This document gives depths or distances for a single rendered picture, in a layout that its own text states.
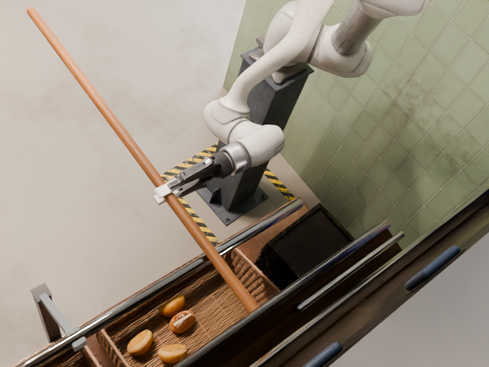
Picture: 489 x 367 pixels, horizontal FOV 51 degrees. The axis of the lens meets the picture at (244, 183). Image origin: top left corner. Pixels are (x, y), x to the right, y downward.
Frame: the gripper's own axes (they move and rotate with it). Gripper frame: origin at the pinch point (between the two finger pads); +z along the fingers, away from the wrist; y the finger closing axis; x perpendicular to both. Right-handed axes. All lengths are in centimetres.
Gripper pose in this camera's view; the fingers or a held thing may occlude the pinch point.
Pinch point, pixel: (167, 191)
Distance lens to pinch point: 143.5
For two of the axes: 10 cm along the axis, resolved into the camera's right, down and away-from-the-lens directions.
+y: -2.1, 5.2, 8.2
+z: -7.8, 4.2, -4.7
